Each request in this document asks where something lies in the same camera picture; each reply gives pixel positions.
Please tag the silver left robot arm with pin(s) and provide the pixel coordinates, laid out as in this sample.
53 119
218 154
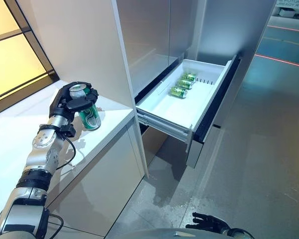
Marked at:
43 154

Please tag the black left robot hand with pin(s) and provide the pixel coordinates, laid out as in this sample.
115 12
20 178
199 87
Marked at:
58 104

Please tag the light green drink can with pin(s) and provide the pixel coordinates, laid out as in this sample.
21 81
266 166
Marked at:
190 77
178 92
185 83

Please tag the yellow lit window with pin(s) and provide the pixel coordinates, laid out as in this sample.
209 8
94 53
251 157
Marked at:
12 57

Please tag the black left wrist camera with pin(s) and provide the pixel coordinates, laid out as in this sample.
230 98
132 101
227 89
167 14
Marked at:
67 131

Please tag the tall white cabinet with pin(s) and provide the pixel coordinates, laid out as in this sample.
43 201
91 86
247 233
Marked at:
77 37

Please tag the dark green drink can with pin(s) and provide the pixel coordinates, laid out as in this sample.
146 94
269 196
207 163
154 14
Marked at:
90 119

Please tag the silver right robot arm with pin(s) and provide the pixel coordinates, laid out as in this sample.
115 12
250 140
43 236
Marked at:
237 234

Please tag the stainless steel fridge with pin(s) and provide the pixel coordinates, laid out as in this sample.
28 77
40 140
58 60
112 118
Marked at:
149 32

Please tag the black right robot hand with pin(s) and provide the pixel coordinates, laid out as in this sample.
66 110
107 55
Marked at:
211 222

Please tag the white fridge drawer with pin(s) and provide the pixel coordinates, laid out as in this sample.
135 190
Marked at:
171 108

